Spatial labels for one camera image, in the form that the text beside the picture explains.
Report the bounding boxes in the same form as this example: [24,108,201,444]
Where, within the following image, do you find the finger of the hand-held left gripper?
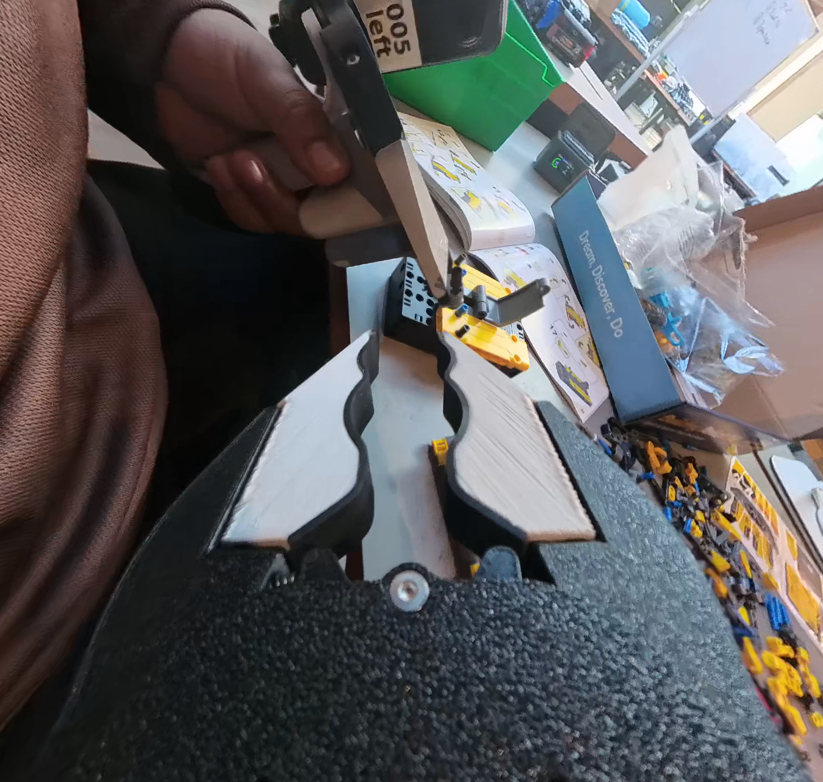
[375,138,452,296]

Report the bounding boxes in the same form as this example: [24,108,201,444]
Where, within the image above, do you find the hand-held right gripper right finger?
[437,332,598,545]

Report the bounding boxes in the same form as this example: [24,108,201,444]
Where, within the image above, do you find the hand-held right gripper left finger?
[220,329,381,549]

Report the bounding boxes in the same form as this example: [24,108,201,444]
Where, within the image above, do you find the grey connector with black pins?
[440,256,469,310]

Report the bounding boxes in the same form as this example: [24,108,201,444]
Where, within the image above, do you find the black yellow toy base assembly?
[384,256,553,373]

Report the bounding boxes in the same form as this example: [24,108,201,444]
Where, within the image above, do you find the person's left forearm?
[74,0,258,129]

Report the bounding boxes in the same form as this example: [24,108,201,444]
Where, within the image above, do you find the grey desk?
[344,114,823,782]

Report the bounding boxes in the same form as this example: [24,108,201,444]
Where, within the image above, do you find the person's left hand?
[154,19,352,234]

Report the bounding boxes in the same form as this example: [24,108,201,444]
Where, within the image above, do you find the open instruction booklet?
[395,112,610,424]

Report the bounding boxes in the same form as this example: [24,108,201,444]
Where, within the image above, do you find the green plastic bin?
[283,0,567,153]

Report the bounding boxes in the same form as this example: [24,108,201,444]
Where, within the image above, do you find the black device with green display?
[534,102,618,195]

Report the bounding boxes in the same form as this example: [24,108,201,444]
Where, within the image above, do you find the blue cardboard box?
[552,174,823,455]

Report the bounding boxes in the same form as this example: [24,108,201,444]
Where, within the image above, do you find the pile of small loose bricks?
[598,419,823,747]

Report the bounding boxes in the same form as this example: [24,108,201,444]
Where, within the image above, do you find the clear bag with blue parts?
[614,204,785,410]

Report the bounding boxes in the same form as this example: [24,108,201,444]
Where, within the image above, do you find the white plastic bag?
[598,125,727,230]

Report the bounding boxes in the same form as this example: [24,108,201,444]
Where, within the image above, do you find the person's brown shirt torso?
[0,0,168,725]

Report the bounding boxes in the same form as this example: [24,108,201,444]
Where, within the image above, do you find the white rounded tray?
[770,454,823,539]

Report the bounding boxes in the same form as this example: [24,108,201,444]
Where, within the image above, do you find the background monitor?
[714,114,795,185]

